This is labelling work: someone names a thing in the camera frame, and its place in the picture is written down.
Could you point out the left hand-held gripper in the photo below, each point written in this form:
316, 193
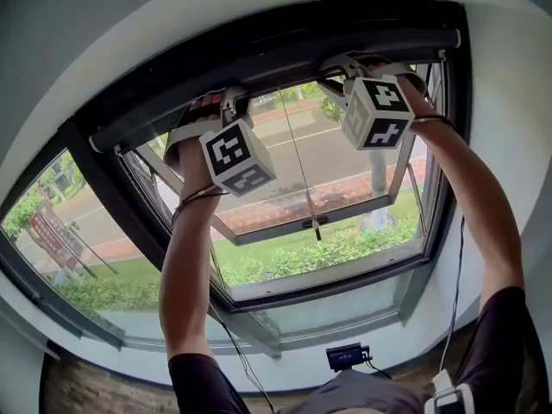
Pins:
237, 158

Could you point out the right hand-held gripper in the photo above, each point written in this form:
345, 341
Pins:
375, 114

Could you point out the black roll-down screen window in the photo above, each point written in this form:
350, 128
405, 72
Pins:
276, 76

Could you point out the person's right forearm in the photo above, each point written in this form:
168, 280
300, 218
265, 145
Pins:
474, 209

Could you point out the person's left forearm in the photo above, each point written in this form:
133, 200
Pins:
190, 274

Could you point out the person's left hand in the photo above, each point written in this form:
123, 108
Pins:
205, 108

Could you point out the person's right hand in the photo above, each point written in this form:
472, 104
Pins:
371, 65

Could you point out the red outdoor sign board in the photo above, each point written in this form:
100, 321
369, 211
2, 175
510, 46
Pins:
52, 231

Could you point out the small black display device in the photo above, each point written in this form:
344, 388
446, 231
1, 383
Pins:
347, 356

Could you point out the person's dark clothing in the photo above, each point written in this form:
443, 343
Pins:
504, 352

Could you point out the black window frame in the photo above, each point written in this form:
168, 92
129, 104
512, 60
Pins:
133, 209

